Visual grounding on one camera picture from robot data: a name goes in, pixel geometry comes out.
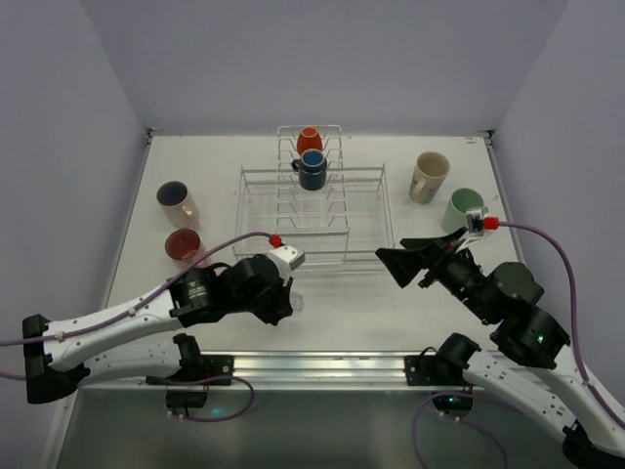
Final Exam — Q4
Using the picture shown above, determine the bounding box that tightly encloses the orange cup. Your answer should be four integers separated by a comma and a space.
296, 126, 323, 155

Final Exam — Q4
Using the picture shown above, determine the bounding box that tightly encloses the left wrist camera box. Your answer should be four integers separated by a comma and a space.
267, 245, 306, 271

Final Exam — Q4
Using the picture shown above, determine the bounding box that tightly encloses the green plastic cup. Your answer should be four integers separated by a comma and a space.
440, 188, 484, 235

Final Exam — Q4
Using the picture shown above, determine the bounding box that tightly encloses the aluminium mounting rail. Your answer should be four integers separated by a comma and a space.
78, 345, 460, 391

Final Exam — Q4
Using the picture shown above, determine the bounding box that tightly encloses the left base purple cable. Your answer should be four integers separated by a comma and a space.
168, 374, 256, 423

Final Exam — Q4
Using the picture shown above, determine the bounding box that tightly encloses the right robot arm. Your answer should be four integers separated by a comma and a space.
376, 217, 624, 468

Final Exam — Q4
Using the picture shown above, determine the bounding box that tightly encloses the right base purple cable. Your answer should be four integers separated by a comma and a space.
412, 390, 509, 469

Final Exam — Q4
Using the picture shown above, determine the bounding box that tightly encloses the cream coral pattern mug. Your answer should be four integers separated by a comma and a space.
409, 151, 451, 204

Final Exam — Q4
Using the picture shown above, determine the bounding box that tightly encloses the white wire plate rack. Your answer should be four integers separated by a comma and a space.
275, 124, 349, 235

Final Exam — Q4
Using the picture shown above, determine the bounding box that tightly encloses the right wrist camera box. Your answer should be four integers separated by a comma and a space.
460, 206, 489, 247

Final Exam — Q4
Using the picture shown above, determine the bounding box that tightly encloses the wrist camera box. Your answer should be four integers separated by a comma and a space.
267, 245, 306, 271
460, 206, 489, 247

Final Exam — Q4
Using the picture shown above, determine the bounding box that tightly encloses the dark blue mug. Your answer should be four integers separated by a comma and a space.
291, 149, 328, 192

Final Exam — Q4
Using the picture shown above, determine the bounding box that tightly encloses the white wire dish rack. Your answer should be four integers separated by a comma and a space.
235, 166, 396, 271

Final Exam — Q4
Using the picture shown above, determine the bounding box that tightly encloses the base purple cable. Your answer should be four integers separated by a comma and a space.
412, 390, 509, 469
168, 374, 256, 423

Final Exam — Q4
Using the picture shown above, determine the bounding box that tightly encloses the clear glass tumbler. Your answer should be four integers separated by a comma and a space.
289, 291, 305, 313

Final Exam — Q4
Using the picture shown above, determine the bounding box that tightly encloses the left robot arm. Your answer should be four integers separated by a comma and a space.
21, 246, 302, 405

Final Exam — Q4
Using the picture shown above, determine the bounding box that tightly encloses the pale pink glossy mug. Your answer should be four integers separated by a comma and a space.
156, 181, 200, 230

